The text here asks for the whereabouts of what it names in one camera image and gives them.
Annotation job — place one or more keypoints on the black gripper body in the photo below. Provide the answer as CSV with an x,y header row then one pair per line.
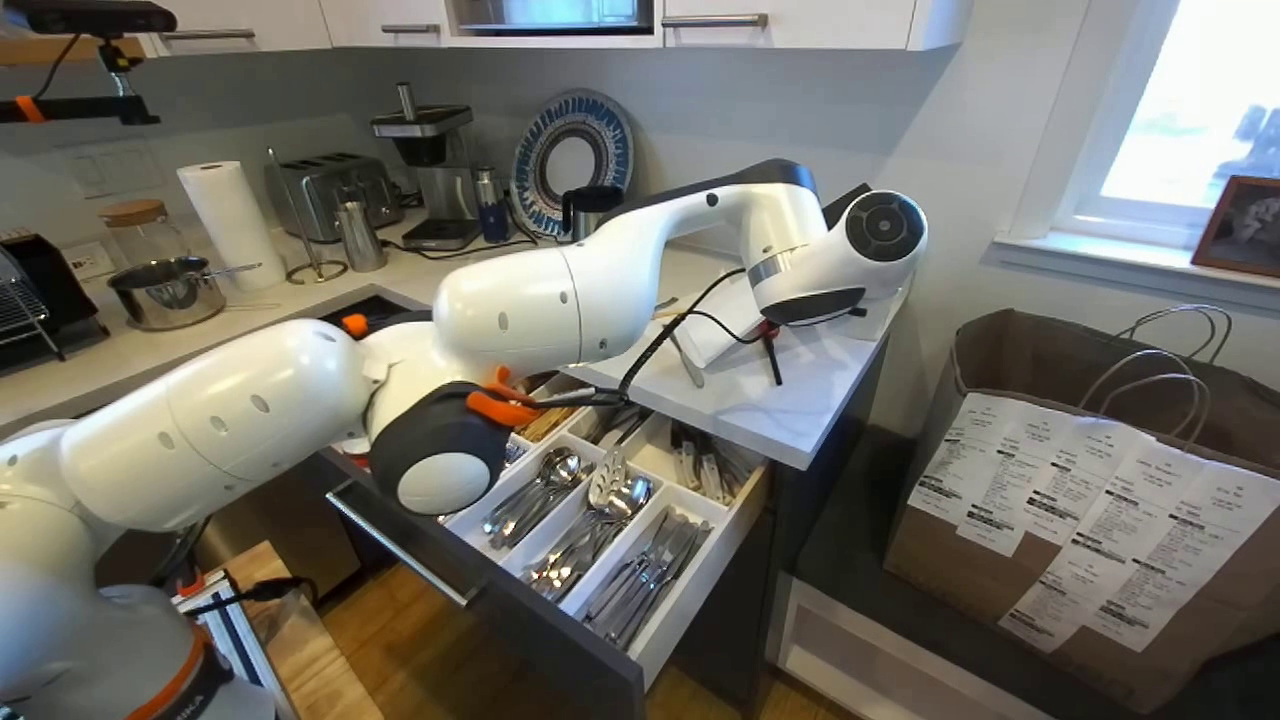
x,y
814,306

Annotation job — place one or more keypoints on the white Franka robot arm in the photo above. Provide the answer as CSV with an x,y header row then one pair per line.
x,y
532,302

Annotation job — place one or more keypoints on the white paper towel roll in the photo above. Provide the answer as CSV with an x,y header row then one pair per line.
x,y
235,223

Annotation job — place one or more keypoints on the black mug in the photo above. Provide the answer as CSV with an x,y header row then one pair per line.
x,y
589,210

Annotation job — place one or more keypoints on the blue decorative plate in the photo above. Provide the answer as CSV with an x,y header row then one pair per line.
x,y
531,164

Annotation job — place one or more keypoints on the steel spoon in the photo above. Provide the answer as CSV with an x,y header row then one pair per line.
x,y
584,526
532,492

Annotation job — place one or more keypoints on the steel table knife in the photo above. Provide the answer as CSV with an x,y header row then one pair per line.
x,y
641,574

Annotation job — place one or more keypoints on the blue bottle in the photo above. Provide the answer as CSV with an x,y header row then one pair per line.
x,y
495,212

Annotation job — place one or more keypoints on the built-in steel microwave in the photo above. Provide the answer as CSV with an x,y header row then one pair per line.
x,y
552,12

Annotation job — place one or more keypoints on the white framed window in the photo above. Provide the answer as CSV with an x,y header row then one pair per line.
x,y
1184,122

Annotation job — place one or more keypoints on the black coffee maker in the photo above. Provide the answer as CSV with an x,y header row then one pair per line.
x,y
426,140

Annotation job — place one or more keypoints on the open cutlery drawer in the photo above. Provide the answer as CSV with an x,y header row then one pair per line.
x,y
532,624

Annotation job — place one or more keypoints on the steel cup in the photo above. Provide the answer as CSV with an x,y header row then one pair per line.
x,y
360,236

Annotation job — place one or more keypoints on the steel toaster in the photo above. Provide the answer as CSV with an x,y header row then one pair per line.
x,y
322,192

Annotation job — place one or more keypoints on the stainless steel pot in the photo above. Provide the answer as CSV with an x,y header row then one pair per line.
x,y
165,296

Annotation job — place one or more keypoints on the white striped box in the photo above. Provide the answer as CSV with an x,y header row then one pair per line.
x,y
235,624

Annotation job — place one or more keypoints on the glass jar wooden lid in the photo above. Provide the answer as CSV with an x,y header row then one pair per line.
x,y
143,234

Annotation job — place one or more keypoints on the black dish rack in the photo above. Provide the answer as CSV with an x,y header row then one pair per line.
x,y
47,302

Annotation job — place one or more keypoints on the dark picture frame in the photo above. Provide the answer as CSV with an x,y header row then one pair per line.
x,y
1240,230

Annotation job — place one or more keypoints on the black camera on clamp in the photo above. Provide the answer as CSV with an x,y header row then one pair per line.
x,y
95,19

